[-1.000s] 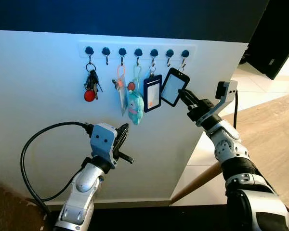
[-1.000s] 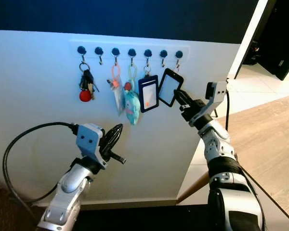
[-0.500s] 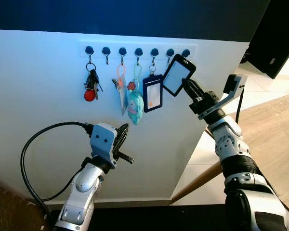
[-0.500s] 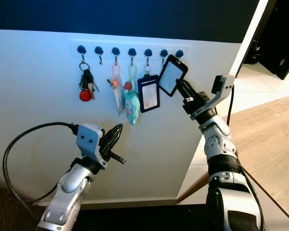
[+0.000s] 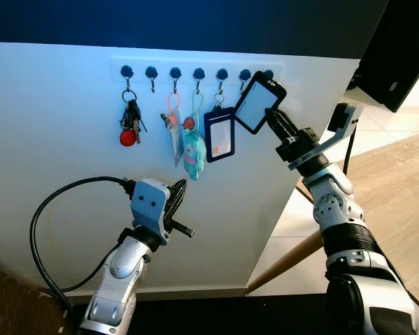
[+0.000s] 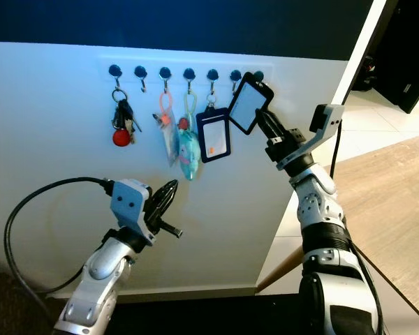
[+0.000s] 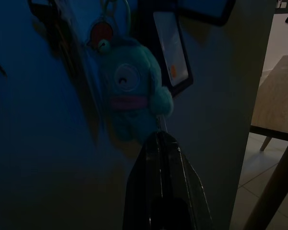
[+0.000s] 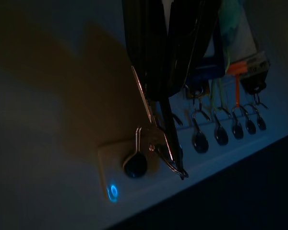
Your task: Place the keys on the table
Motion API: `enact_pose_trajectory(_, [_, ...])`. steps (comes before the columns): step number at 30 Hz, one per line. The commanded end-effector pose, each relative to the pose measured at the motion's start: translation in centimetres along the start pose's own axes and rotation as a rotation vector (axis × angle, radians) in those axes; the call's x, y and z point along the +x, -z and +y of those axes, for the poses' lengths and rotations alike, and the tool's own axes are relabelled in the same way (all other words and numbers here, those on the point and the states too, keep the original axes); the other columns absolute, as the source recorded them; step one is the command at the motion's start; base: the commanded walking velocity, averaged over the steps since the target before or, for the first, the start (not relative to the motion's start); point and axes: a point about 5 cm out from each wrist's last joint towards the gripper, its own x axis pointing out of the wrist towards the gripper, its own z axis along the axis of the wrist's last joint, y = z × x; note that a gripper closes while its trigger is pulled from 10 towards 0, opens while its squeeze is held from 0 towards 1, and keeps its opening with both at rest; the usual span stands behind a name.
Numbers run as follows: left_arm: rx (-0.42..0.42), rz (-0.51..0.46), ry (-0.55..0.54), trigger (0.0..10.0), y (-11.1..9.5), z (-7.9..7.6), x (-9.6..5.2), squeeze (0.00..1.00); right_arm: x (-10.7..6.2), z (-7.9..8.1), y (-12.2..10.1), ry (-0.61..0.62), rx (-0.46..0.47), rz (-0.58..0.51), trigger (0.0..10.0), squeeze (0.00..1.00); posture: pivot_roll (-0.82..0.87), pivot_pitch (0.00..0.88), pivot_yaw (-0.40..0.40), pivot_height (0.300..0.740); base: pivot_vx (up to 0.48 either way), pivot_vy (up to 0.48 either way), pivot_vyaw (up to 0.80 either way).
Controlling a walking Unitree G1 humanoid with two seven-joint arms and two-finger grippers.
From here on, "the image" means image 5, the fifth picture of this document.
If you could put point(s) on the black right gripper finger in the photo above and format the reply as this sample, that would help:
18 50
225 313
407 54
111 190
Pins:
279 125
295 132

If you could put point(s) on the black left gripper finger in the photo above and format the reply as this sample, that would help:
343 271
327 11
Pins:
176 195
183 195

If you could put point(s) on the black badge holder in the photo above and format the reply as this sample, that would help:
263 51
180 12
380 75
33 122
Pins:
255 105

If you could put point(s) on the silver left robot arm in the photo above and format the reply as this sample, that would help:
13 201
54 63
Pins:
119 269

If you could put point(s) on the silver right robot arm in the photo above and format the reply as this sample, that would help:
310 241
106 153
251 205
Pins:
335 209

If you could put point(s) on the keys with red ball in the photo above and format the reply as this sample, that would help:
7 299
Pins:
128 137

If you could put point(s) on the clear pouch with orange loop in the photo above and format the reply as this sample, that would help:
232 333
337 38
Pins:
176 139

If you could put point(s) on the dark blue badge holder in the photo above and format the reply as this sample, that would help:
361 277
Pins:
220 136

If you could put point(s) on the brown rug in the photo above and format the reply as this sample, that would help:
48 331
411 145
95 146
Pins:
14 307

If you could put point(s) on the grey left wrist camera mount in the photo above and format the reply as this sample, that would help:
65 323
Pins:
148 206

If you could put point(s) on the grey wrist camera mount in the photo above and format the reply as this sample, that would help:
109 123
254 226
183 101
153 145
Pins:
342 125
148 206

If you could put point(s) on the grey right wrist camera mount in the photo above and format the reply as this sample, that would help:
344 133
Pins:
342 125

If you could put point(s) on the black wall hook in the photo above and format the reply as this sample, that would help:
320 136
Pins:
222 73
151 72
175 72
126 70
199 72
245 74

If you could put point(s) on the white hook rail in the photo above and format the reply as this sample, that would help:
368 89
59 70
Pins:
140 64

